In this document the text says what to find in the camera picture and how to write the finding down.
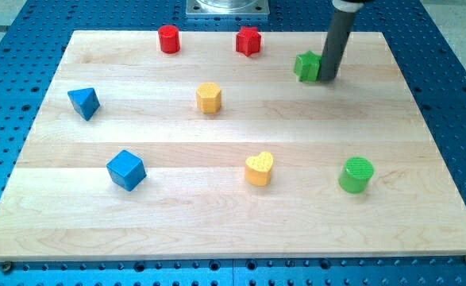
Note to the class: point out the green star block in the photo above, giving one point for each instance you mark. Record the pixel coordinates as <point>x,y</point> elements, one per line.
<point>307,66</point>

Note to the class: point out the red star block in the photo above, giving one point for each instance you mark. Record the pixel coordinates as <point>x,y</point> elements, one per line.
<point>248,41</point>

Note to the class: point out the yellow heart block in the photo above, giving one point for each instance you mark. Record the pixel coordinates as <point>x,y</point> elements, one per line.
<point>258,169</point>

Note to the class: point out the yellow hexagon block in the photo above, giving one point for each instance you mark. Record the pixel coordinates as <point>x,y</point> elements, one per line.
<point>208,98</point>

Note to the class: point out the light wooden board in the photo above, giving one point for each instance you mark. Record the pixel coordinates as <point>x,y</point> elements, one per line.
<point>60,203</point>

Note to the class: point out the blue cube block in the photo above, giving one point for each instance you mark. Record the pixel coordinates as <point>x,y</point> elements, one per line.
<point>126,170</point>

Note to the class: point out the red cylinder block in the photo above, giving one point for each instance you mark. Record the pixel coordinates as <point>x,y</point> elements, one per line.
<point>169,39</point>

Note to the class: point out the green cylinder block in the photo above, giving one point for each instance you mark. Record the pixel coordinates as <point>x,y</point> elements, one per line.
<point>355,175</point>

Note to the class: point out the blue triangle block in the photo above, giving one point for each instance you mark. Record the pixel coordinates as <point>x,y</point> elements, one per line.
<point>85,102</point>

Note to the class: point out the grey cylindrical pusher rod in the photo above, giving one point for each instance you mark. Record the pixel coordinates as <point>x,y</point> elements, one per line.
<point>343,18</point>

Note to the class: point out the blue perforated metal table plate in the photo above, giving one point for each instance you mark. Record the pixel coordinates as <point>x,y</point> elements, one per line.
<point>424,36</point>

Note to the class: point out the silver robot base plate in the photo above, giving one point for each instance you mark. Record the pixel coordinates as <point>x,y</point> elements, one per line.
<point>227,7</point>

